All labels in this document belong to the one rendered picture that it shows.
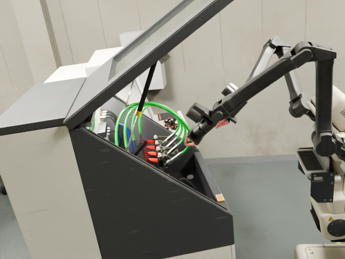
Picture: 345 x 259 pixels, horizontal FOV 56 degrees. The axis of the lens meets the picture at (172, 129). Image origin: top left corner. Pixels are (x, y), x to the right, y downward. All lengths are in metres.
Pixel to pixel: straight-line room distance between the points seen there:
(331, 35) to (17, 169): 3.03
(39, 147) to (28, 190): 0.19
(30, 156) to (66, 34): 2.59
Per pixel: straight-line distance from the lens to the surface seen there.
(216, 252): 1.58
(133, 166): 1.27
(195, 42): 3.44
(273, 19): 3.45
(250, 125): 3.67
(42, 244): 1.50
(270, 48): 1.87
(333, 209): 1.76
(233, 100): 1.30
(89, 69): 1.88
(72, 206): 1.38
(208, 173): 1.78
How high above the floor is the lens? 1.84
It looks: 22 degrees down
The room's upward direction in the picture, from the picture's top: 8 degrees counter-clockwise
